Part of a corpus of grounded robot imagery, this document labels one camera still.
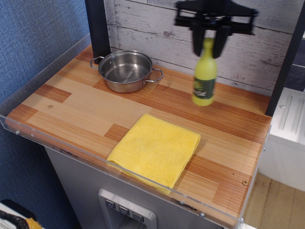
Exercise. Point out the yellow folded cloth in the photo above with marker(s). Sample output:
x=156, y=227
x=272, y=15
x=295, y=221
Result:
x=155, y=152

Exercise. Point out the grey toy fridge cabinet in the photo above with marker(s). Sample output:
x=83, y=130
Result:
x=81, y=183

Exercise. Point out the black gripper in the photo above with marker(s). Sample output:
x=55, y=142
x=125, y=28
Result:
x=223, y=16

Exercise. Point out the white toy sink unit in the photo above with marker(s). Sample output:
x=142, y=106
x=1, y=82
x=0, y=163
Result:
x=283, y=156

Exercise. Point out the yellow olive oil bottle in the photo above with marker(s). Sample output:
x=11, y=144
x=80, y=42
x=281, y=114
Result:
x=205, y=76

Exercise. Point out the black vertical post left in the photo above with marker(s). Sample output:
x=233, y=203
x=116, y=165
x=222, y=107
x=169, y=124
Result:
x=97, y=22

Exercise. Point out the silver dispenser button panel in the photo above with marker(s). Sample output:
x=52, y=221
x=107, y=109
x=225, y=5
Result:
x=121, y=213

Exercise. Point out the silver steel pan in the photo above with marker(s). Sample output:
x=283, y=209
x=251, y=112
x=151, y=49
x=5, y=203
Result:
x=126, y=71

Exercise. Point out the black and yellow object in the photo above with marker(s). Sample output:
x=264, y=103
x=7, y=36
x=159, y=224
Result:
x=15, y=216

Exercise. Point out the clear acrylic guard rail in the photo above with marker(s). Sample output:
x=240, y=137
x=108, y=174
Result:
x=75, y=114

